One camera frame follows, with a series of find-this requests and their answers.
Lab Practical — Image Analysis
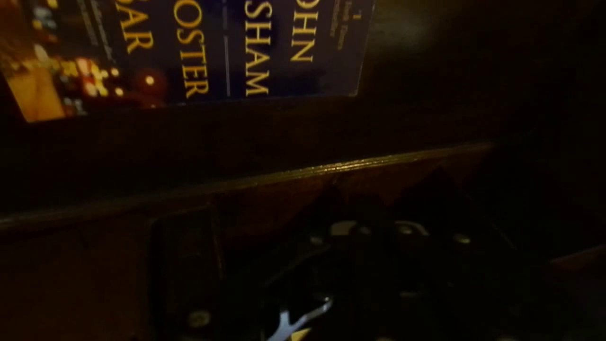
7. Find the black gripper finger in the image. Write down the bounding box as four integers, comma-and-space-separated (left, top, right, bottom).
149, 207, 223, 341

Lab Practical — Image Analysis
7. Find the dark blue Grisham paperback book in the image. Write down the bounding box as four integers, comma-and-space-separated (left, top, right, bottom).
0, 0, 376, 126

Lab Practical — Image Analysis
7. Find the dark wooden secretary desk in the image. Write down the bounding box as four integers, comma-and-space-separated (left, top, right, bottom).
0, 0, 606, 341

